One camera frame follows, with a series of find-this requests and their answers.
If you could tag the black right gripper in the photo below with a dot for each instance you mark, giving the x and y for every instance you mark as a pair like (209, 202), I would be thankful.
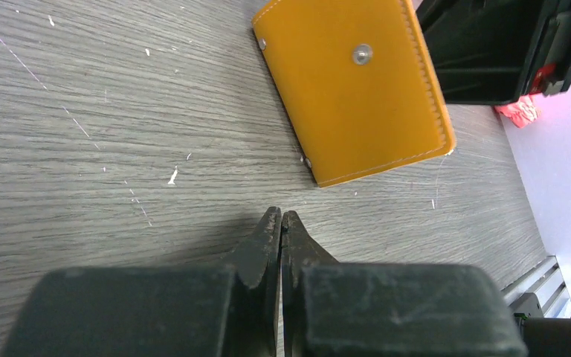
(483, 51)

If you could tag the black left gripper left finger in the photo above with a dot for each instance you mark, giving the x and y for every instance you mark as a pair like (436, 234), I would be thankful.
(224, 308)

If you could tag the pink crumpled cloth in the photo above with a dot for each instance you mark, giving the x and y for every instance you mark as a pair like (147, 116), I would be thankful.
(521, 113)

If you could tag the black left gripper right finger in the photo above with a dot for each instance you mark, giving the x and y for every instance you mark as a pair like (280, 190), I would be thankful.
(388, 309)

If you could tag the orange leather card holder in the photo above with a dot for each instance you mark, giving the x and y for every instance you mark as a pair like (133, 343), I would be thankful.
(358, 85)

